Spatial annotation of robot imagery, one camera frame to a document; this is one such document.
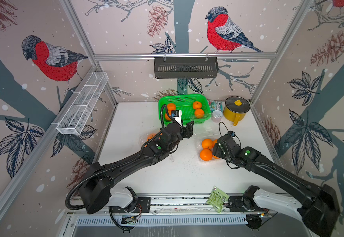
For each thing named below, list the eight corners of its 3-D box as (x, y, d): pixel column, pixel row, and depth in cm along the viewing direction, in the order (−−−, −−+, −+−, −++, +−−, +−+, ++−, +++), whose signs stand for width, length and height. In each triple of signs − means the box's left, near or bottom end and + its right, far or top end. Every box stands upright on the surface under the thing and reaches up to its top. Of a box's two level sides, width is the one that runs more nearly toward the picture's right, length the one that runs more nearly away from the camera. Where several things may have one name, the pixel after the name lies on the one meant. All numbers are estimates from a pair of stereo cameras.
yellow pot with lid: (216, 115, 114) (219, 103, 104) (229, 103, 123) (233, 91, 113) (234, 127, 106) (240, 116, 96) (247, 113, 115) (254, 101, 105)
